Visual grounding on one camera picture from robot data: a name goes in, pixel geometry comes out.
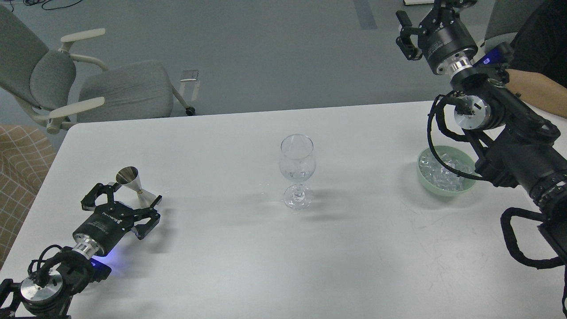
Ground grey office chair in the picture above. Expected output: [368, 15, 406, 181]
[0, 7, 196, 135]

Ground person's forearm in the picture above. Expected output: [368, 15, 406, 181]
[506, 69, 567, 118]

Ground steel cocktail jigger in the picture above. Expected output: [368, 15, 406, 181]
[115, 166, 157, 207]

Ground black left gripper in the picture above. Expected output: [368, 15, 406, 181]
[72, 182, 162, 257]

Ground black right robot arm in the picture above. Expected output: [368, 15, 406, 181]
[396, 0, 567, 270]

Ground metal floor plate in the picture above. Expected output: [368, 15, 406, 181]
[180, 70, 199, 82]

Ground beige checkered cushion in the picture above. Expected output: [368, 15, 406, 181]
[0, 124, 56, 265]

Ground clear wine glass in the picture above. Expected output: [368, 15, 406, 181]
[279, 134, 316, 211]

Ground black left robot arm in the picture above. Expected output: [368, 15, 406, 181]
[1, 183, 162, 319]

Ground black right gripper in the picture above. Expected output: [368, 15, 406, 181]
[396, 0, 478, 75]

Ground clear ice cubes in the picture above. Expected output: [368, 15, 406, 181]
[420, 149, 474, 191]

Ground person in black shirt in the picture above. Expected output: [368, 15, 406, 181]
[510, 0, 567, 87]

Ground green bowl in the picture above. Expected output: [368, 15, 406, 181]
[416, 145, 479, 197]

